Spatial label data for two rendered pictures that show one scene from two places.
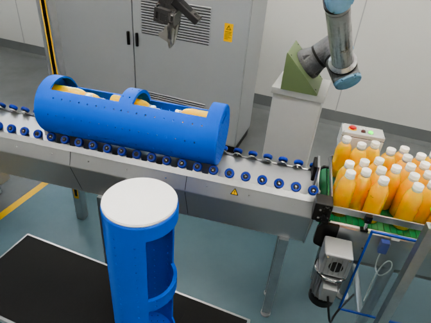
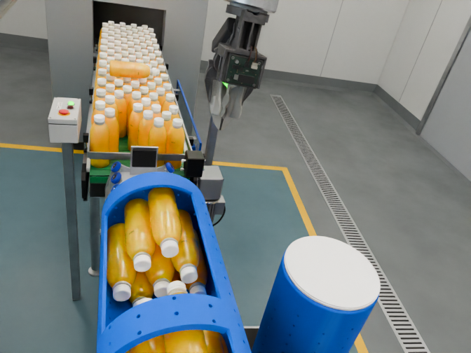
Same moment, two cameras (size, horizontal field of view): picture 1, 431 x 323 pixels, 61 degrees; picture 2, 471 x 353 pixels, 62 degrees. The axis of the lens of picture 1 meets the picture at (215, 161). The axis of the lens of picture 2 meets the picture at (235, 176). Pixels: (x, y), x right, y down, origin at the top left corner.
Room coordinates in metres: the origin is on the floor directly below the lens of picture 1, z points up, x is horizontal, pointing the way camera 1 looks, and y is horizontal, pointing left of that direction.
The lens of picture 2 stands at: (1.76, 0.80, 1.80)
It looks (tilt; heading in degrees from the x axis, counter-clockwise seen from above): 32 degrees down; 238
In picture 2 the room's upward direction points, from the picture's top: 12 degrees clockwise
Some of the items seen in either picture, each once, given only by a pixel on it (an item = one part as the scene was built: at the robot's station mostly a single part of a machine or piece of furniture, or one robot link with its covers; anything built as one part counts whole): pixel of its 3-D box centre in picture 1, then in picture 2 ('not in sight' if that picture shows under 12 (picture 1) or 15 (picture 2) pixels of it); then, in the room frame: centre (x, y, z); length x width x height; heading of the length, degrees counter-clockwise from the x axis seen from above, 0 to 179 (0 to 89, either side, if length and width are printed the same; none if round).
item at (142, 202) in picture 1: (140, 200); (331, 269); (1.03, 0.26, 1.03); 0.28 x 0.28 x 0.01
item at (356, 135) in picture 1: (360, 138); (66, 119); (1.63, -0.71, 1.05); 0.20 x 0.10 x 0.10; 79
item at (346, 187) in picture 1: (343, 193); (174, 145); (1.23, -0.55, 1.00); 0.07 x 0.07 x 0.19
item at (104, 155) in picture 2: (330, 180); (142, 156); (1.37, -0.53, 0.96); 0.40 x 0.01 x 0.03; 169
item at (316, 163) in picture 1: (314, 172); (144, 161); (1.38, -0.45, 0.99); 0.10 x 0.02 x 0.12; 169
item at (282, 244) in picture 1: (274, 278); not in sight; (1.33, -0.37, 0.31); 0.06 x 0.06 x 0.63; 79
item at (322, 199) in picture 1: (322, 208); (192, 164); (1.18, -0.46, 0.95); 0.10 x 0.07 x 0.10; 169
